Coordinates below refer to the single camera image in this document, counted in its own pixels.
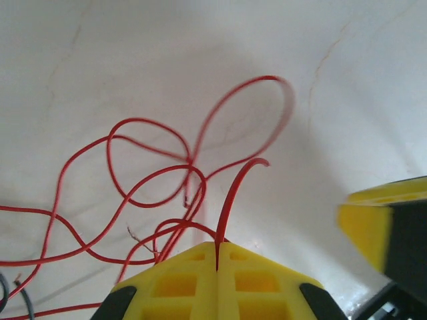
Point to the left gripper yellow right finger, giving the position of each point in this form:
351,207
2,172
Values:
267,266

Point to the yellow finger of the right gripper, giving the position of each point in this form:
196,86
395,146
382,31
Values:
367,226

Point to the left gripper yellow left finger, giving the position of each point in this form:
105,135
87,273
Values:
200,263

